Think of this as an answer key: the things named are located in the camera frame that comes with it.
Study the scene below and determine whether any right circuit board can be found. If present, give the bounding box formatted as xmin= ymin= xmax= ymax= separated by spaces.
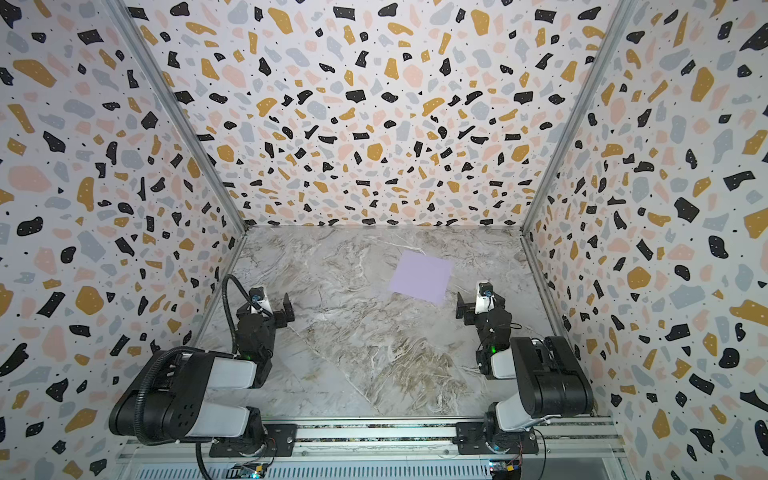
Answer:
xmin=489 ymin=459 xmax=522 ymax=480

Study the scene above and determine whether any lilac square paper sheet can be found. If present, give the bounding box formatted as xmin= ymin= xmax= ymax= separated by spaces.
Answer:
xmin=389 ymin=251 xmax=454 ymax=305

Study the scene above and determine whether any left aluminium corner post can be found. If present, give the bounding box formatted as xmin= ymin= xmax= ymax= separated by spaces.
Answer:
xmin=104 ymin=1 xmax=247 ymax=235

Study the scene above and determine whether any aluminium corner post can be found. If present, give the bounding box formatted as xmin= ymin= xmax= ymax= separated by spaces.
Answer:
xmin=104 ymin=1 xmax=247 ymax=235
xmin=521 ymin=0 xmax=637 ymax=237

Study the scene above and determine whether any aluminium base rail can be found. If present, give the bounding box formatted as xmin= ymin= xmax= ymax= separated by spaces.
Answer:
xmin=114 ymin=416 xmax=634 ymax=479

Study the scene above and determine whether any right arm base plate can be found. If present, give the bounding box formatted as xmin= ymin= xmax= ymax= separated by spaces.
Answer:
xmin=452 ymin=422 xmax=539 ymax=455

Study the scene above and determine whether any left circuit board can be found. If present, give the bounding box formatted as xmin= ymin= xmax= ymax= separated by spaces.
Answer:
xmin=225 ymin=462 xmax=269 ymax=480

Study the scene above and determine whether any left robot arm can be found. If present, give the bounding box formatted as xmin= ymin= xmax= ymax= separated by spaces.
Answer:
xmin=108 ymin=287 xmax=295 ymax=456

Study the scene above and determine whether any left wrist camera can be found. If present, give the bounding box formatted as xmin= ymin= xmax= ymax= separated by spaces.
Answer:
xmin=248 ymin=287 xmax=273 ymax=313

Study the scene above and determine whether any left black corrugated cable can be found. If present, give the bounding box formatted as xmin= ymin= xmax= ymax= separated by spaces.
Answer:
xmin=133 ymin=273 xmax=265 ymax=445

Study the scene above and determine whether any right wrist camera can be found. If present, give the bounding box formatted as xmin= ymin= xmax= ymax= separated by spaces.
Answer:
xmin=474 ymin=282 xmax=495 ymax=314

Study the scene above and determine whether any circuit board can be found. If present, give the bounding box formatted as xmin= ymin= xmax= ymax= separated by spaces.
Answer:
xmin=489 ymin=459 xmax=522 ymax=480
xmin=225 ymin=462 xmax=269 ymax=480

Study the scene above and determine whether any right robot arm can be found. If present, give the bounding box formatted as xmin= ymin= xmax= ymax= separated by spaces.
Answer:
xmin=455 ymin=282 xmax=594 ymax=454

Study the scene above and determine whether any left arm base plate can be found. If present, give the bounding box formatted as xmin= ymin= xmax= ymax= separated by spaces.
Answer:
xmin=209 ymin=423 xmax=298 ymax=459

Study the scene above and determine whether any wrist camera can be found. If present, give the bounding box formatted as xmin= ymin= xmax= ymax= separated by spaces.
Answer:
xmin=248 ymin=287 xmax=273 ymax=313
xmin=474 ymin=282 xmax=495 ymax=314

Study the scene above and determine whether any right aluminium corner post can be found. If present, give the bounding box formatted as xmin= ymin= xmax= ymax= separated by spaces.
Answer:
xmin=521 ymin=0 xmax=637 ymax=237

